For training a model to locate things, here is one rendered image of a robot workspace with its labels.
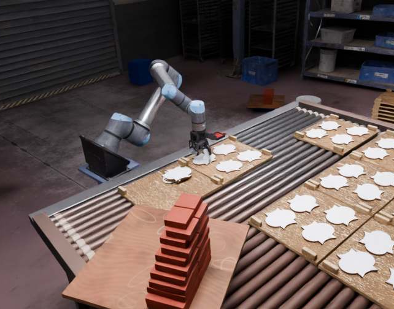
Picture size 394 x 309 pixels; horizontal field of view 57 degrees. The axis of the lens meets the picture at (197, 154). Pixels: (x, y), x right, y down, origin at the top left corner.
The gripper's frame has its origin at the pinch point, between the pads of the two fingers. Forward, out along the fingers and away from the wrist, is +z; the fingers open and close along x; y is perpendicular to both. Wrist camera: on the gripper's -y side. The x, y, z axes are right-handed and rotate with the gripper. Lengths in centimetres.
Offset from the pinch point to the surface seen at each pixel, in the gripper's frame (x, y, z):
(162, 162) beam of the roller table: -19.0, 16.0, 2.2
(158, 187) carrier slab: 4.0, 35.7, -0.2
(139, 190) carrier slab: -1.3, 43.8, -0.4
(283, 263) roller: 79, 32, 3
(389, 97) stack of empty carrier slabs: -17, -302, 57
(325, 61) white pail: -176, -436, 69
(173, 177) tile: 6.3, 27.0, -3.3
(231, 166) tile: 17.3, -4.2, -0.1
